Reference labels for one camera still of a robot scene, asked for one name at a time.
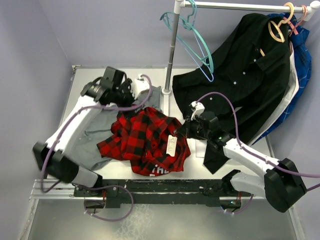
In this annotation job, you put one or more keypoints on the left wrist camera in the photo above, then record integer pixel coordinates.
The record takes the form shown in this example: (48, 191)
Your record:
(139, 85)

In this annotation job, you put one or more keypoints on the white hang tag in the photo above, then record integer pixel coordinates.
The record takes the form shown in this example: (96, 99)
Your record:
(171, 145)

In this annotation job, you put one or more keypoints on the blue checked shirt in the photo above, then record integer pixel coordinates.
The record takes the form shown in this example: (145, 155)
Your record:
(303, 65)

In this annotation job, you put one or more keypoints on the wooden hanger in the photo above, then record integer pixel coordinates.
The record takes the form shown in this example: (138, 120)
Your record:
(279, 37)

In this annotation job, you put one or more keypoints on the pink hanger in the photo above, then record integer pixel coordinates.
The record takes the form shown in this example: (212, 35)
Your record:
(297, 22)

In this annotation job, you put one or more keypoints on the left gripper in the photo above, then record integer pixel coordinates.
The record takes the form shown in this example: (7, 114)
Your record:
(127, 88)

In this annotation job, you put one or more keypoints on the white garment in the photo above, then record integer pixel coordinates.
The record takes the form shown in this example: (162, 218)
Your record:
(278, 114)

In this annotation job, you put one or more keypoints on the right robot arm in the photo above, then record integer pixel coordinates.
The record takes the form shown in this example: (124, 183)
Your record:
(275, 180)

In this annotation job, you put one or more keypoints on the teal hanger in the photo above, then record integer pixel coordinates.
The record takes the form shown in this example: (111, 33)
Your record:
(178, 5)

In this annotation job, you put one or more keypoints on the black base frame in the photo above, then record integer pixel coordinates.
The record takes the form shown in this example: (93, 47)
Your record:
(208, 192)

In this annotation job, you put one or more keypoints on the light blue hanger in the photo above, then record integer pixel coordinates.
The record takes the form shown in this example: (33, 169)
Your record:
(204, 61)

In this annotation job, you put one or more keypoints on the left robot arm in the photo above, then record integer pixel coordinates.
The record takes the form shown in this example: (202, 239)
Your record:
(93, 98)

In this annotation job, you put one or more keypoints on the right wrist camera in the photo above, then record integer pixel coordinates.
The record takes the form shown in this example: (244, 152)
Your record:
(197, 109)

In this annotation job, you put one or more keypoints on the metal clothes rack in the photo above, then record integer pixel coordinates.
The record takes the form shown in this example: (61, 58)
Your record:
(167, 100)

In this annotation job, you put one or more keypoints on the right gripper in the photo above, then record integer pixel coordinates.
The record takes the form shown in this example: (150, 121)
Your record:
(185, 128)

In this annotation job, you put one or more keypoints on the grey shirt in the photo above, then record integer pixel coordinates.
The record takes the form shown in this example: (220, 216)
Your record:
(85, 151)

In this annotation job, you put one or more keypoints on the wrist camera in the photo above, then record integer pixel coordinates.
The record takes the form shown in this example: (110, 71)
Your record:
(197, 109)
(139, 85)

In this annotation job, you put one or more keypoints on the red black plaid shirt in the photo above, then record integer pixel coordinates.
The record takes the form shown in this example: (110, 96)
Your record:
(141, 138)

